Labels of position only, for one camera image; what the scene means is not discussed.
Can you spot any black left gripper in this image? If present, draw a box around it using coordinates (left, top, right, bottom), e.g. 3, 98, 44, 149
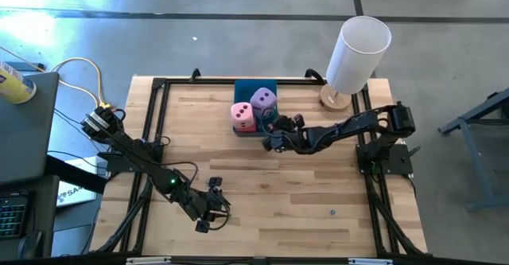
181, 176, 231, 234

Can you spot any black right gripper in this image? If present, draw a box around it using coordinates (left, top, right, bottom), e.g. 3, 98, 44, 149
262, 113, 307, 154

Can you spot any purple foam die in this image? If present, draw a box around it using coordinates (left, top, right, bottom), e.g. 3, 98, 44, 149
249, 87, 278, 117

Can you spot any pink foam die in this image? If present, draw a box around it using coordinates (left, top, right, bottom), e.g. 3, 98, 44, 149
230, 102, 255, 130

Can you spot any blue plastic bin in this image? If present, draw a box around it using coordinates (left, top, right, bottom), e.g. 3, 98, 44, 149
232, 79, 279, 138

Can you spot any white shade table lamp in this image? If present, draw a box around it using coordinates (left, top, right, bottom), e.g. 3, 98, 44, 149
318, 15, 393, 113

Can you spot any white printed box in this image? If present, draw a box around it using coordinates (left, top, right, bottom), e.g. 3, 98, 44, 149
55, 157, 108, 208

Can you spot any grey metal stand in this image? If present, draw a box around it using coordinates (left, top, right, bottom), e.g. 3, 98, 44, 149
438, 88, 509, 212

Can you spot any dark grey side desk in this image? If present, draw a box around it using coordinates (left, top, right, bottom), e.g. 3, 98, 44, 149
0, 72, 60, 186

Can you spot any black backlit keyboard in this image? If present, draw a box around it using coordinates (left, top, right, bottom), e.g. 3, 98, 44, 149
0, 195, 29, 240

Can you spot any yellow wipes canister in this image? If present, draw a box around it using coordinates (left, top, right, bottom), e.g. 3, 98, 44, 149
0, 60, 37, 105

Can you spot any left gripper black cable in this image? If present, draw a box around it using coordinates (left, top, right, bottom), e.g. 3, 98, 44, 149
157, 161, 231, 232

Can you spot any white frame light bar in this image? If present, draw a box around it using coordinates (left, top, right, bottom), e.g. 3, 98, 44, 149
126, 256, 172, 265
348, 258, 393, 265

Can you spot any black aluminium table frame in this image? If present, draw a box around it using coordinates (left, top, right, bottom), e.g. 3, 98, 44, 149
89, 68, 430, 265

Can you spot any yellow power cable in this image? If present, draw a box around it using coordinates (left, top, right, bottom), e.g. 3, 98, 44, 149
0, 45, 111, 110

